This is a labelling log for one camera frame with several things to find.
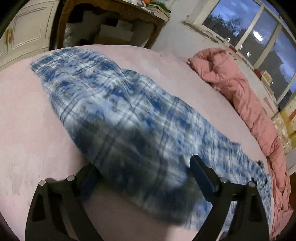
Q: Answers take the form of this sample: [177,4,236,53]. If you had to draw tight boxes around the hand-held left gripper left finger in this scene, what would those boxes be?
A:
[25,164,103,241]

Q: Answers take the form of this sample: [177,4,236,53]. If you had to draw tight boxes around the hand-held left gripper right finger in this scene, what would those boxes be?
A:
[190,155,270,241]

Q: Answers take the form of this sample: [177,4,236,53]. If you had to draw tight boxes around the blue plaid shirt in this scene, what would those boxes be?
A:
[30,47,273,231]

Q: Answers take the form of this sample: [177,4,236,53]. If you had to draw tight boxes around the pink bed sheet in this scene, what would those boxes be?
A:
[0,44,278,241]

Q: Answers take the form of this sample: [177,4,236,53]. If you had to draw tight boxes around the tree print curtain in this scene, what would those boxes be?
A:
[270,93,296,158]

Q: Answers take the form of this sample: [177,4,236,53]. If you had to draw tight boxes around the pink checked quilt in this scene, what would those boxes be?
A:
[187,47,294,239]

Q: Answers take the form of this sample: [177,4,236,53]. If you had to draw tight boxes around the cardboard box under table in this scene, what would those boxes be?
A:
[96,20,134,45]

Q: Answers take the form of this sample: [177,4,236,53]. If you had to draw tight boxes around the white framed window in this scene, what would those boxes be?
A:
[192,0,296,105]

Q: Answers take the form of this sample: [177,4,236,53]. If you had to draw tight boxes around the white cabinet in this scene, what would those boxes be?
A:
[0,0,60,70]

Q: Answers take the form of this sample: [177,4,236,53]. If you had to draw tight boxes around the brown wooden table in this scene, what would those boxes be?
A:
[55,0,171,50]

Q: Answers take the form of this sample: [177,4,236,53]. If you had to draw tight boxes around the books on table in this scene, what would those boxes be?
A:
[146,0,171,14]

